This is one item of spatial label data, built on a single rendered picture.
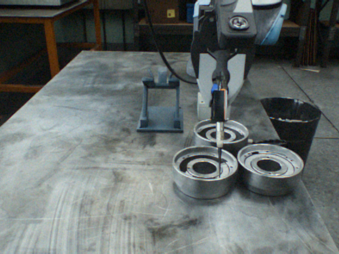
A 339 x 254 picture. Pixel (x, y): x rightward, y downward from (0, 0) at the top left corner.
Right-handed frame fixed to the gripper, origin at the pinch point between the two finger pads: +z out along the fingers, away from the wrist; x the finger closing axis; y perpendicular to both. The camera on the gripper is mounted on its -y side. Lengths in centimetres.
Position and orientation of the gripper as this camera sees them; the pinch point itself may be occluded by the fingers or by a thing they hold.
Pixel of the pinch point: (218, 101)
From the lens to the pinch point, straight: 56.6
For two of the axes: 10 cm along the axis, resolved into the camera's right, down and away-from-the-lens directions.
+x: -10.0, -0.2, 0.2
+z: -0.1, 9.0, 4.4
